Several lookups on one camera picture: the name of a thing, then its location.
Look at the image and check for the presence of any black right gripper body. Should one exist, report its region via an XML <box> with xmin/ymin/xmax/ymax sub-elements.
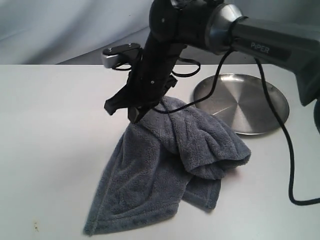
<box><xmin>127</xmin><ymin>37</ymin><xmax>187</xmax><ymax>107</ymax></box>

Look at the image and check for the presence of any blue fleece towel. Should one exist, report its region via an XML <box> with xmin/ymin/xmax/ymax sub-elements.
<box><xmin>83</xmin><ymin>107</ymin><xmax>251</xmax><ymax>236</ymax></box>

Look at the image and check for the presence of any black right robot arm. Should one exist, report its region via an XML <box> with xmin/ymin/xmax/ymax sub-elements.
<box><xmin>102</xmin><ymin>0</ymin><xmax>320</xmax><ymax>123</ymax></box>

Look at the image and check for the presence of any round steel plate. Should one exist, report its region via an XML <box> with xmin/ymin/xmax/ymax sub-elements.
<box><xmin>195</xmin><ymin>73</ymin><xmax>280</xmax><ymax>135</ymax></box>

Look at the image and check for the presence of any white backdrop cloth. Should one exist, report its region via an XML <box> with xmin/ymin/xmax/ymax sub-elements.
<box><xmin>0</xmin><ymin>0</ymin><xmax>320</xmax><ymax>65</ymax></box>

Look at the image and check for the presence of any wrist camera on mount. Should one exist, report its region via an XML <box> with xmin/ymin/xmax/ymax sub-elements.
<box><xmin>101</xmin><ymin>43</ymin><xmax>143</xmax><ymax>71</ymax></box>

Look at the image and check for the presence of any black camera cable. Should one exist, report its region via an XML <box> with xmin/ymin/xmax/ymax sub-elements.
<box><xmin>109</xmin><ymin>14</ymin><xmax>320</xmax><ymax>206</ymax></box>

